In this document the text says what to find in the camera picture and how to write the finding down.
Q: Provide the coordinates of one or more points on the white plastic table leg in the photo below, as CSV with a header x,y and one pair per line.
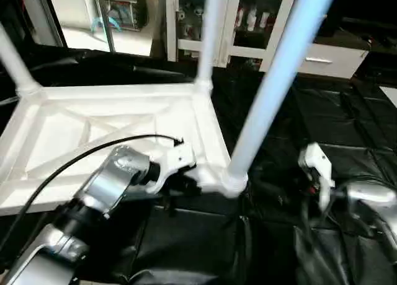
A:
x,y
211,31
279,80
15,65

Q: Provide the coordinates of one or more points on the white plastic table top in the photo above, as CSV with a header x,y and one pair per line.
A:
x,y
62,124

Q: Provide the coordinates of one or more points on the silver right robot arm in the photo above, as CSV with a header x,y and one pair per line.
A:
x,y
372,198

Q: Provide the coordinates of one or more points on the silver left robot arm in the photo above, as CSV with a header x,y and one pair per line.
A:
x,y
111,179

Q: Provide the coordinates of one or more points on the black work mat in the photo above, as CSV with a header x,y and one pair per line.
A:
x,y
347,124

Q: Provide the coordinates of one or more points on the white drawer unit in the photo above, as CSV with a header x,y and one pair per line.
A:
x,y
335,62

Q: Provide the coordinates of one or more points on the white glass-door cabinet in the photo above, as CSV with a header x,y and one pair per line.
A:
x,y
248,25

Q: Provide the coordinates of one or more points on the blue grey floor appliance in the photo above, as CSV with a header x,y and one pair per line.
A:
x,y
121,12

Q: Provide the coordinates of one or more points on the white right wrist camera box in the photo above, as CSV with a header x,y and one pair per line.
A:
x,y
316,161

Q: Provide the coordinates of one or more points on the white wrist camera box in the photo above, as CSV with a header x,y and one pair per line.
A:
x,y
177,160
316,161

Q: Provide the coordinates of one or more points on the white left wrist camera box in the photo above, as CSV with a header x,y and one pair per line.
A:
x,y
177,160

